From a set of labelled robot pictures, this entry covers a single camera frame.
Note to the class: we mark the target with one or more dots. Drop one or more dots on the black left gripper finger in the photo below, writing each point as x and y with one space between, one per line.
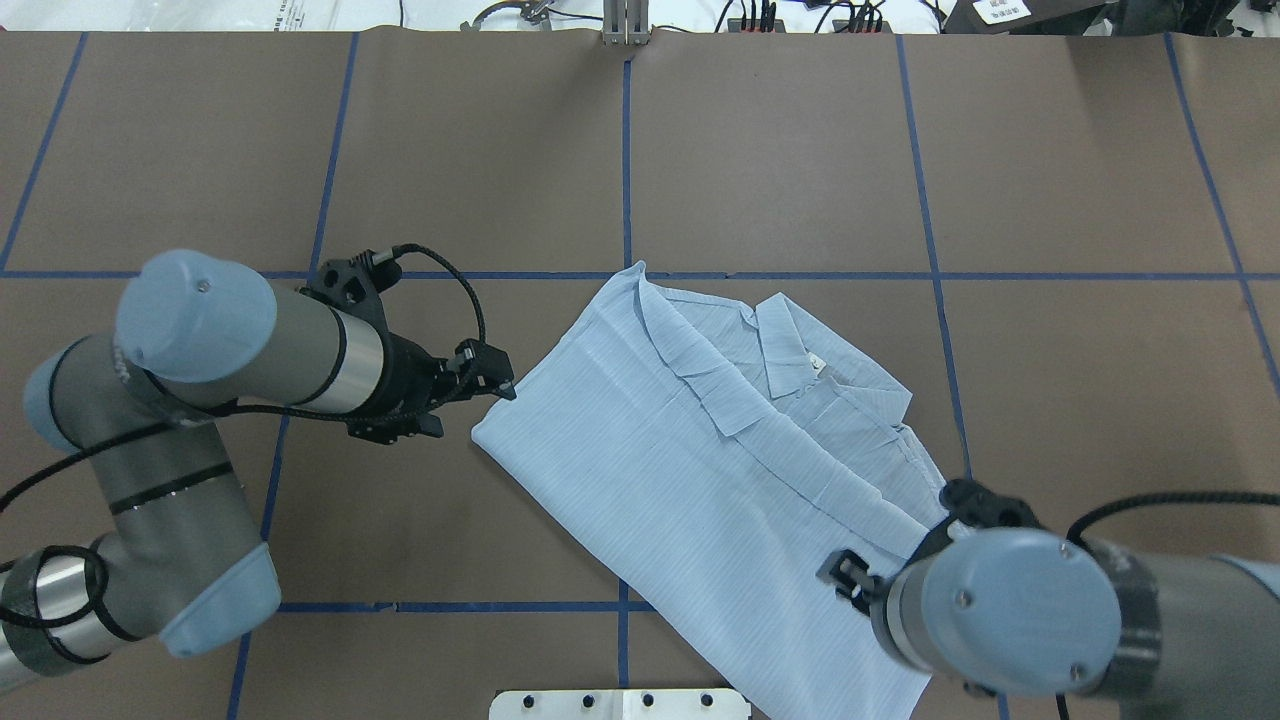
479 358
481 385

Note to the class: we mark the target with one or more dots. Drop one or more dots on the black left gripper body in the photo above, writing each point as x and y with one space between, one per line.
408 372

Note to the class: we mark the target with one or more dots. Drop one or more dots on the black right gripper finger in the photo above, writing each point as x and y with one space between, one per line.
860 596
846 568

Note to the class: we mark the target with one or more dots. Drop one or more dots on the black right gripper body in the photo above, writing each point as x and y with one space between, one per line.
848 577

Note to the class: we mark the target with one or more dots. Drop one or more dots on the light blue button shirt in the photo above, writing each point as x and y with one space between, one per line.
714 455

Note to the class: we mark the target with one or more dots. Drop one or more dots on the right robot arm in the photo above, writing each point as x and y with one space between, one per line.
1023 612

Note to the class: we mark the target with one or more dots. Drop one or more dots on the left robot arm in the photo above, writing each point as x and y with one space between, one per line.
197 340

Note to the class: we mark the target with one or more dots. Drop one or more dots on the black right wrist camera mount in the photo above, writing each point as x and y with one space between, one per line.
979 507

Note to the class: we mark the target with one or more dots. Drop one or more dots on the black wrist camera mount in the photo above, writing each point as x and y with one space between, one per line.
979 507
354 285

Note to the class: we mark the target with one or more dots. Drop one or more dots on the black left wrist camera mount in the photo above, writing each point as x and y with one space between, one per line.
354 285

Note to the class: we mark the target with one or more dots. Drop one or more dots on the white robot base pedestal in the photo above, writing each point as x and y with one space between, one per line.
713 703

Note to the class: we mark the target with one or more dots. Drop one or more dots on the aluminium frame post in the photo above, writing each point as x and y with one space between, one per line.
626 23

